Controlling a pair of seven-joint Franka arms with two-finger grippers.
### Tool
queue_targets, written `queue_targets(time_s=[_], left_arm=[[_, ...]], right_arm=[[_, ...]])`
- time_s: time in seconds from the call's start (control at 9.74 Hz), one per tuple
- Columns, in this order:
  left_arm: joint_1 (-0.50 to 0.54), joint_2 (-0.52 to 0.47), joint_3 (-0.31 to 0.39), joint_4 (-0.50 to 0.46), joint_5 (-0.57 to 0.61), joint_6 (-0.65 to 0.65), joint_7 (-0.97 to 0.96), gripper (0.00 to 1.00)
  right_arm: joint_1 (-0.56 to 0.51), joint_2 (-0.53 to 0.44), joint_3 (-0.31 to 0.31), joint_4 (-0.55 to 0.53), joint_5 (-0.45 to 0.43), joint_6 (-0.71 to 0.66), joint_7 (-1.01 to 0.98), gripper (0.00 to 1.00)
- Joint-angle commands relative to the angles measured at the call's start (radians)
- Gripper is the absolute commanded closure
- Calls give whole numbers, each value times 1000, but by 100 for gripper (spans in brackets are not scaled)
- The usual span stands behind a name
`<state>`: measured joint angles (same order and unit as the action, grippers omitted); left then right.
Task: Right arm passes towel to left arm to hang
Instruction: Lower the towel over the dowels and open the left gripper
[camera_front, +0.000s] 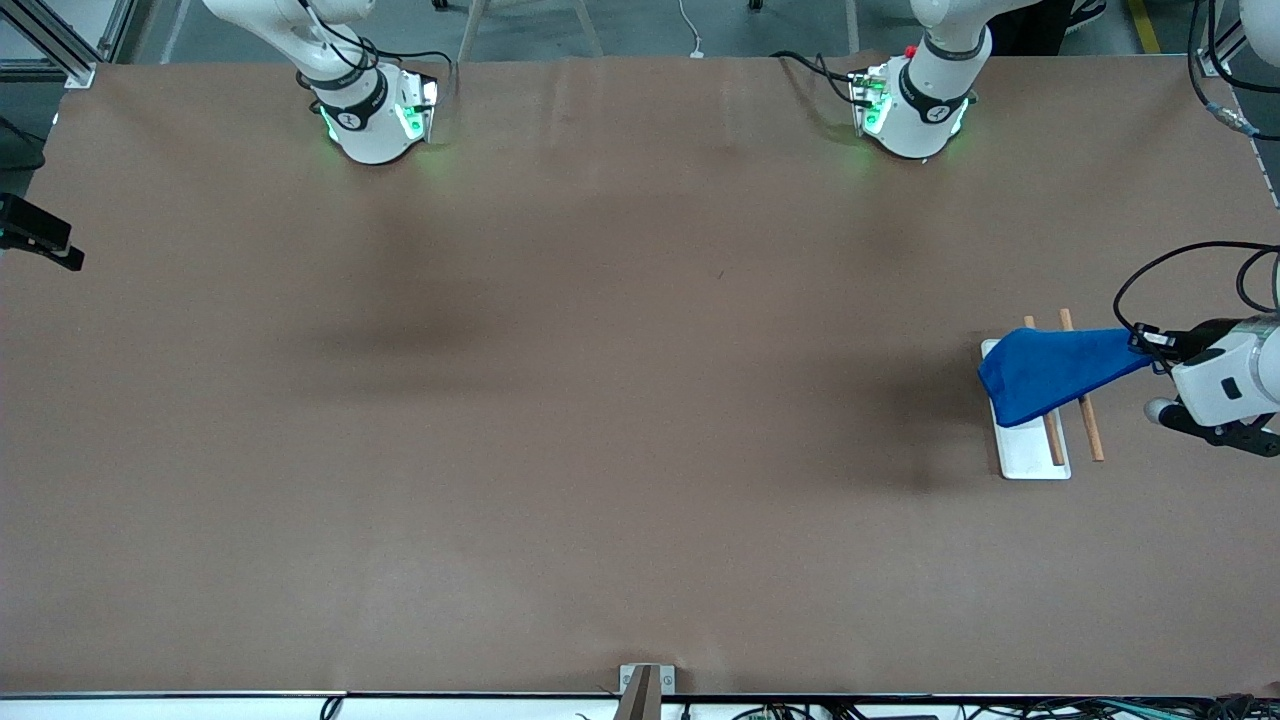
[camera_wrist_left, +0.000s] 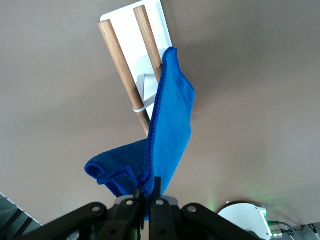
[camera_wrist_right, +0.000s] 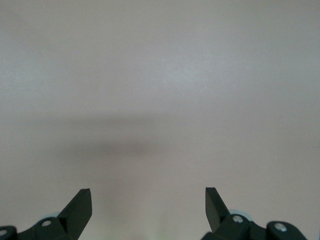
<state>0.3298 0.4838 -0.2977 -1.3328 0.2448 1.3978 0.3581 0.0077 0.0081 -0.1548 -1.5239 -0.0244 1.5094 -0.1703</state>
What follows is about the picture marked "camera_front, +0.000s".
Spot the blue microfibre towel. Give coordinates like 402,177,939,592
978,327,1157,430

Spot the wooden rack rod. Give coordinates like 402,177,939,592
1059,308,1106,463
1023,315,1067,468

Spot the beige stand leg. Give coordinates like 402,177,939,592
455,0,491,67
570,0,607,57

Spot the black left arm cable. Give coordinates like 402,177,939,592
1112,240,1280,337

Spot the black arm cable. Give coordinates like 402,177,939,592
0,115,47,172
1112,240,1280,337

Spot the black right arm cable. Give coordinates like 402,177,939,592
0,115,47,172

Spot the aluminium frame profile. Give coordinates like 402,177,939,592
1198,0,1280,93
0,0,101,89

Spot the cable with grey connector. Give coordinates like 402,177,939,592
1188,0,1263,142

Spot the tangled cable bundle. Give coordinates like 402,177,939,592
1000,694,1280,720

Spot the black right base cable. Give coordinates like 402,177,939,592
375,48,457,81

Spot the black base cable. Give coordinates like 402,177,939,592
770,50,863,107
375,48,457,81

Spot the black left base cable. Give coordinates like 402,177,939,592
770,50,863,107

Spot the grey metal bracket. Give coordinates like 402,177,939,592
618,664,677,697

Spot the brown wooden post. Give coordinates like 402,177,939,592
612,665,661,720

